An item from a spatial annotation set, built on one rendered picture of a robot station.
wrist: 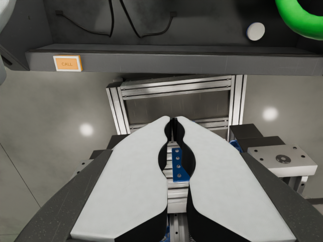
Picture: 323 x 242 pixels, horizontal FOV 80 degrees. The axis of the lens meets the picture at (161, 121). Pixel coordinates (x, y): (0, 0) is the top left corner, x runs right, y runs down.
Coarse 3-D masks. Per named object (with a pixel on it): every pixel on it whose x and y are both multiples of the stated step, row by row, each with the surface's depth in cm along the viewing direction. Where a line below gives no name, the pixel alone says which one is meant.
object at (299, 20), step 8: (280, 0) 16; (288, 0) 16; (296, 0) 16; (280, 8) 16; (288, 8) 16; (296, 8) 15; (288, 16) 15; (296, 16) 15; (304, 16) 14; (312, 16) 13; (320, 16) 13; (288, 24) 15; (296, 24) 14; (304, 24) 14; (312, 24) 13; (320, 24) 12; (296, 32) 15; (304, 32) 14; (312, 32) 13; (320, 32) 12
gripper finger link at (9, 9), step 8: (0, 0) 10; (8, 0) 11; (0, 8) 10; (8, 8) 11; (0, 16) 10; (8, 16) 11; (0, 24) 11; (0, 32) 11; (0, 56) 12; (0, 64) 13; (0, 72) 13; (0, 80) 14
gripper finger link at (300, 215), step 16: (256, 160) 8; (256, 176) 7; (272, 176) 7; (272, 192) 7; (288, 192) 7; (288, 208) 6; (304, 208) 6; (288, 224) 6; (304, 224) 6; (320, 224) 6; (304, 240) 5; (320, 240) 5
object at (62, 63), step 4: (56, 60) 39; (60, 60) 39; (64, 60) 39; (68, 60) 39; (72, 60) 39; (76, 60) 39; (80, 60) 40; (60, 64) 39; (64, 64) 39; (68, 64) 39; (72, 64) 39; (76, 64) 39; (80, 64) 40; (60, 68) 40; (64, 68) 40; (68, 68) 40; (72, 68) 40; (76, 68) 40
